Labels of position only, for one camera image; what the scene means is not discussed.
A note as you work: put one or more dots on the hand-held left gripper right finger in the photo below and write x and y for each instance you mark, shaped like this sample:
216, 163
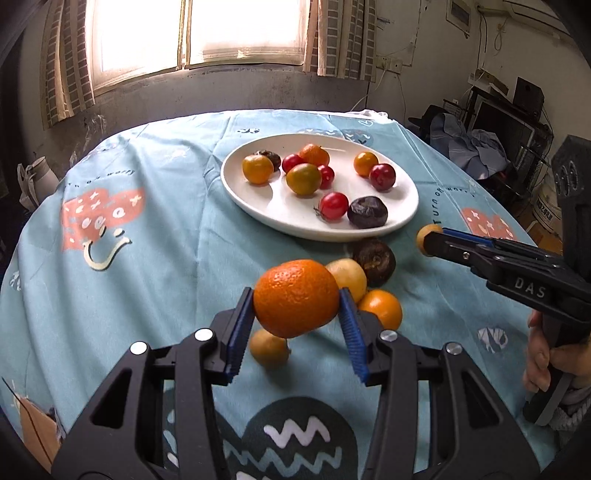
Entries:
353, 334

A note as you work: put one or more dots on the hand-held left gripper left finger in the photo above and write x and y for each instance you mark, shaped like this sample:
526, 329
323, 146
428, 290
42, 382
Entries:
240, 327

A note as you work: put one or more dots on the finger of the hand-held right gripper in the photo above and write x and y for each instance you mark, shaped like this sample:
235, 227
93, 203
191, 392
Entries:
466, 234
457, 254

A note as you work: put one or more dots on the small yellow-green fruit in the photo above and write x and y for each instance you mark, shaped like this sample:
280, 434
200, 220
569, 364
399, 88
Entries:
268, 350
427, 236

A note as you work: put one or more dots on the large orange mandarin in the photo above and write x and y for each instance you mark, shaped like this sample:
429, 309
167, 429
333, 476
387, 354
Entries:
295, 297

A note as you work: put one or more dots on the large dark water chestnut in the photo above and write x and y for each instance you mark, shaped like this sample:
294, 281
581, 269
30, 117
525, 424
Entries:
367, 212

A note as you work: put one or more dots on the dark red plum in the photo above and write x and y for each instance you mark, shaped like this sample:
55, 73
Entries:
382, 177

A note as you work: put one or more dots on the small orange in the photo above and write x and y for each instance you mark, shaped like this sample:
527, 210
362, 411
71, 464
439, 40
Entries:
365, 164
382, 308
315, 154

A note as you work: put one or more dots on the white oval plate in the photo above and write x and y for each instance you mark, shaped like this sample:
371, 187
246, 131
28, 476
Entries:
295, 217

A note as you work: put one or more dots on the red cherry tomato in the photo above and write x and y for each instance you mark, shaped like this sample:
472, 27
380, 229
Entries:
333, 206
327, 176
292, 162

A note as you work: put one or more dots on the orange-yellow tomato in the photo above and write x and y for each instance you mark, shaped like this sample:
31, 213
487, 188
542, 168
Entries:
257, 168

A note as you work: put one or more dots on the yellow-green tomato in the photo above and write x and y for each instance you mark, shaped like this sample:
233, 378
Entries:
303, 178

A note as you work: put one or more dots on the person's right hand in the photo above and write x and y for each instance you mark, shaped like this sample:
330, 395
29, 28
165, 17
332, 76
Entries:
554, 364

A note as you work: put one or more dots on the round yellow fruit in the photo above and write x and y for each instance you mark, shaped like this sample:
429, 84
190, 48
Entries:
347, 276

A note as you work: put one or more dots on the white bucket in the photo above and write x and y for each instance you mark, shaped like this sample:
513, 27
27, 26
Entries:
548, 207

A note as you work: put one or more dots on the blue clothes pile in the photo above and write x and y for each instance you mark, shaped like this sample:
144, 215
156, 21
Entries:
471, 143

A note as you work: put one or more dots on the black monitor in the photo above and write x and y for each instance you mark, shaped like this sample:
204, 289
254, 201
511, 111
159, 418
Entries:
503, 129

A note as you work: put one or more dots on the black speaker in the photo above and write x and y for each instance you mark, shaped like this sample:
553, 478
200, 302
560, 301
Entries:
528, 97

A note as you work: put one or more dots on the white cloth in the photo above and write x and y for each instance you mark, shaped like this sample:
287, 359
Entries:
369, 114

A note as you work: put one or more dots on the white electrical box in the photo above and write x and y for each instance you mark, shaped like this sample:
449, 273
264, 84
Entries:
459, 14

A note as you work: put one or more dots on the brown cardboard notebook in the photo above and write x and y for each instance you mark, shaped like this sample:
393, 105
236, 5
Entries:
34, 431

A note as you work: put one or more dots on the checked curtain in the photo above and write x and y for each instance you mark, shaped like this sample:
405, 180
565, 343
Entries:
67, 60
339, 39

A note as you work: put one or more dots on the white air conditioner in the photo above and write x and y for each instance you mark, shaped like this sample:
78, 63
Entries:
531, 8

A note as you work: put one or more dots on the white jug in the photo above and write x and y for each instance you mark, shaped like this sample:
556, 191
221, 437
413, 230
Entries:
41, 180

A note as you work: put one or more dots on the window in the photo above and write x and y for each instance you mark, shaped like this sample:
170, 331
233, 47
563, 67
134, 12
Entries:
198, 32

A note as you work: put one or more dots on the white wall outlet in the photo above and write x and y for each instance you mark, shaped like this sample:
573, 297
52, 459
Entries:
390, 64

